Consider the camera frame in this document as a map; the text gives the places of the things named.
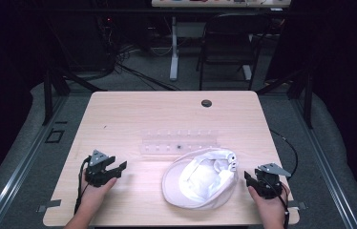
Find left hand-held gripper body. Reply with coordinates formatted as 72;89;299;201
85;149;115;188

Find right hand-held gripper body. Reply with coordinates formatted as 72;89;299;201
255;162;292;200

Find white cap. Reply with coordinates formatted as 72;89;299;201
161;147;240;211

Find person's right hand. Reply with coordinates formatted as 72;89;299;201
247;183;290;218

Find person's left hand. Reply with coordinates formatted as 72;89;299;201
79;170;118;208

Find black square floor outlet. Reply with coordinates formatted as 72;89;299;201
44;128;66;144

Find clear plastic rack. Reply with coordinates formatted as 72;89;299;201
139;128;221;157

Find white desk leg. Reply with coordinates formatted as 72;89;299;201
169;15;180;82

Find black chair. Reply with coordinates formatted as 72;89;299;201
195;12;272;92

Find light desk top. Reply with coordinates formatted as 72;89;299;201
151;0;293;9

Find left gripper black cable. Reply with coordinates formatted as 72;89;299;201
73;156;93;215

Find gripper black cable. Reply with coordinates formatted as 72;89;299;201
269;128;299;229
73;156;93;215

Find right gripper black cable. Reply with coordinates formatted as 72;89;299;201
269;128;299;229

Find grey metal table bracket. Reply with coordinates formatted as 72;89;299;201
36;198;63;214

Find aluminium floor rail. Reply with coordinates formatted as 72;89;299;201
0;94;70;229
290;97;357;229

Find black metal frame stand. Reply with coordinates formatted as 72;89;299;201
256;68;315;130
41;66;108;127

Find black floor cables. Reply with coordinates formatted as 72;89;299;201
114;60;181;92

